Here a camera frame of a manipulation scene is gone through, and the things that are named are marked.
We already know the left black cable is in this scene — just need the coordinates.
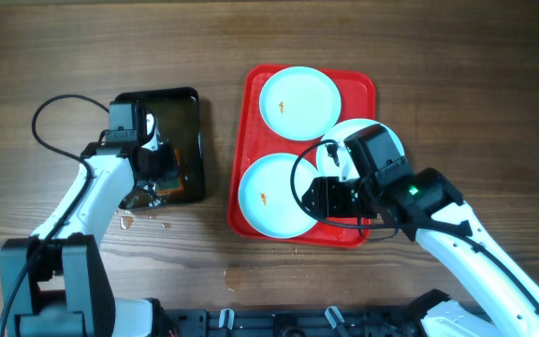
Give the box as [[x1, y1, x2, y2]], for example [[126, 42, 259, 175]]
[[0, 94, 111, 337]]

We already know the black cable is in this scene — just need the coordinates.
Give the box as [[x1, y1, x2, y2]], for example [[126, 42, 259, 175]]
[[289, 139, 539, 329], [0, 94, 111, 337]]

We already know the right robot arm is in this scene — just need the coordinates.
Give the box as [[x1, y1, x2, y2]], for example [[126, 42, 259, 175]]
[[295, 125, 539, 336]]

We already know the light blue plate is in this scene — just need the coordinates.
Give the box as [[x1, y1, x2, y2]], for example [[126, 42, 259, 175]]
[[316, 118, 405, 182], [238, 153, 319, 239], [259, 66, 342, 141]]

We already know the black tray with water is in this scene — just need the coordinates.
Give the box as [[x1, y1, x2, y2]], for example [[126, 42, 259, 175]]
[[114, 87, 206, 211]]

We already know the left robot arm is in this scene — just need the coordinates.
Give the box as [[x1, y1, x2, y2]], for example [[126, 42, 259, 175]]
[[0, 102, 177, 336]]

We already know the right black cable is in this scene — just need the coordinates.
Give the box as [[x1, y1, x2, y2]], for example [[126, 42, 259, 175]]
[[289, 139, 539, 329]]

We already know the red plastic serving tray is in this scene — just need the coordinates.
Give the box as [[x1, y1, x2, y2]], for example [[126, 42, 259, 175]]
[[227, 64, 376, 248]]

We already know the green and orange sponge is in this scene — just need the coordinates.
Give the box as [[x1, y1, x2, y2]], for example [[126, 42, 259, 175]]
[[155, 149, 184, 196]]

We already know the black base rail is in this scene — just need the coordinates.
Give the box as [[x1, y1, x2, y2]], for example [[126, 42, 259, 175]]
[[166, 307, 420, 337]]

